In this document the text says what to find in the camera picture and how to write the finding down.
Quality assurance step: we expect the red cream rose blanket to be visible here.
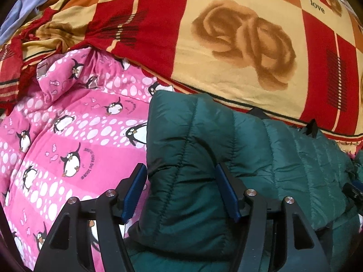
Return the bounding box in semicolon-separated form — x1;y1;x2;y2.
1;0;362;152

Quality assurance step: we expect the pink penguin print quilt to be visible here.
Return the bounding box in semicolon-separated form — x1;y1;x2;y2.
0;47;162;268

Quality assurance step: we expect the lavender garment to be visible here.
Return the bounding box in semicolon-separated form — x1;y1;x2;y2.
1;0;47;45

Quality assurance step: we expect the dark green puffer jacket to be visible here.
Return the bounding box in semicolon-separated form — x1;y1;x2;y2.
125;91;362;271

